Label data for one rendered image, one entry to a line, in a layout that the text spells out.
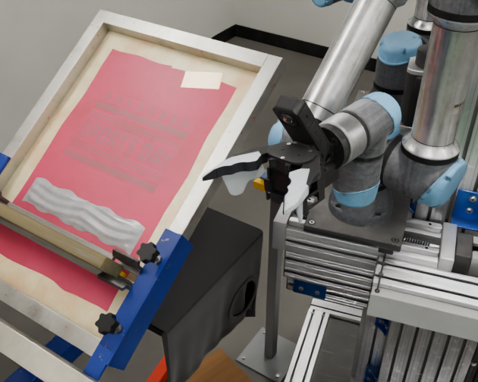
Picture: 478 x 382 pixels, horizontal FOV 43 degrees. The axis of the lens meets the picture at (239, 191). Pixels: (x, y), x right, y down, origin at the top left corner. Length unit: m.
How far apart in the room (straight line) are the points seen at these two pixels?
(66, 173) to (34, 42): 2.44
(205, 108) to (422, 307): 0.68
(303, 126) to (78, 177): 0.82
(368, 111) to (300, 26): 4.35
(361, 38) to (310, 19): 4.12
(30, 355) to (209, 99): 0.70
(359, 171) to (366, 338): 1.11
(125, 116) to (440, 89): 0.78
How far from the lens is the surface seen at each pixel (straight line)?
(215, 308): 1.77
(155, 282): 1.27
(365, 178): 1.02
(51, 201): 1.54
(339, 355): 2.49
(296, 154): 0.85
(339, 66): 1.10
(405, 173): 1.28
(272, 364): 2.69
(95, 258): 1.29
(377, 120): 0.97
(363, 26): 1.12
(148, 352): 2.77
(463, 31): 1.14
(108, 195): 1.47
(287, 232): 1.48
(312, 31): 5.25
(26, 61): 3.93
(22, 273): 1.51
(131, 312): 1.28
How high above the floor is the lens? 2.15
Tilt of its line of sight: 37 degrees down
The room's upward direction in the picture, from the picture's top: straight up
